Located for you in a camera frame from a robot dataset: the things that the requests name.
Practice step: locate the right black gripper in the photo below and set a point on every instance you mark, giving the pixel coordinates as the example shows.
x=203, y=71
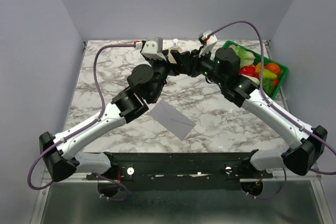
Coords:
x=193, y=62

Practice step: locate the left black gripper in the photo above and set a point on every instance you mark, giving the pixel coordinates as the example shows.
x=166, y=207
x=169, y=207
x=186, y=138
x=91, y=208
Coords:
x=178, y=57

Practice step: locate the grey envelope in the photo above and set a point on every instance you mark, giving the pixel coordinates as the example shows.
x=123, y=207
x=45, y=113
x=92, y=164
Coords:
x=173, y=120

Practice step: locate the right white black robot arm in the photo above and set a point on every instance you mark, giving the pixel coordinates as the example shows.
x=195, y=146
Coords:
x=305, y=143

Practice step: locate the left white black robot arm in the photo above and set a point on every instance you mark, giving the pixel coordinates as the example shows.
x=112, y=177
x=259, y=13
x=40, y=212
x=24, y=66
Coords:
x=62, y=152

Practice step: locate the beige soap pump bottle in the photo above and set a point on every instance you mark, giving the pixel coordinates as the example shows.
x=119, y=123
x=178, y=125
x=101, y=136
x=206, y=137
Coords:
x=176, y=45

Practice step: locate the green toy lettuce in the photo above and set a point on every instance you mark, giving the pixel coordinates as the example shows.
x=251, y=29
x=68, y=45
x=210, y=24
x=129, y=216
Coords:
x=246, y=57

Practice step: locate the red toy pepper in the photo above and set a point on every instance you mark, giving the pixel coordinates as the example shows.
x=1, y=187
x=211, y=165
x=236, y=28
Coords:
x=248, y=71

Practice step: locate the yellow toy pepper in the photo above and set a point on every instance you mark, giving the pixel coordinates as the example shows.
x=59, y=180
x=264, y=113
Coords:
x=259, y=67

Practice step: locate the white toy radish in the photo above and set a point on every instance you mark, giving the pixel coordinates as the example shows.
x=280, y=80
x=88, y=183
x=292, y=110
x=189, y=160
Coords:
x=253, y=79

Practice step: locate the green toy pear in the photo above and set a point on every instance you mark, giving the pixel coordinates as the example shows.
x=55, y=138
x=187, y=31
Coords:
x=268, y=75

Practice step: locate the green toy leaf vegetable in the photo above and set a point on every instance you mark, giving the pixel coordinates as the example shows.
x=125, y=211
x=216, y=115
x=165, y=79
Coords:
x=268, y=87

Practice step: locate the orange toy tomato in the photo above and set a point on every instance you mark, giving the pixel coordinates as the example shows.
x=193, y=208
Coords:
x=274, y=68

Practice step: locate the green plastic basket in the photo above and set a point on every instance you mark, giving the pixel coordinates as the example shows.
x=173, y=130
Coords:
x=277, y=82

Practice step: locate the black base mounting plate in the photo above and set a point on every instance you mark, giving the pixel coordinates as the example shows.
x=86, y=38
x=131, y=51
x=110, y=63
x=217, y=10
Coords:
x=182, y=171

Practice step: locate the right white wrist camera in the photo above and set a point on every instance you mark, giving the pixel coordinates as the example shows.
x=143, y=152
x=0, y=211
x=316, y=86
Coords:
x=208, y=40

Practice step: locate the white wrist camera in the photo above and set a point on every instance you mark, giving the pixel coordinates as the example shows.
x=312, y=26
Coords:
x=208, y=40
x=152, y=48

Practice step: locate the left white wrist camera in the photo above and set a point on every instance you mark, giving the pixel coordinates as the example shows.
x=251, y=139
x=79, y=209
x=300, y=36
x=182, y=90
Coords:
x=152, y=48

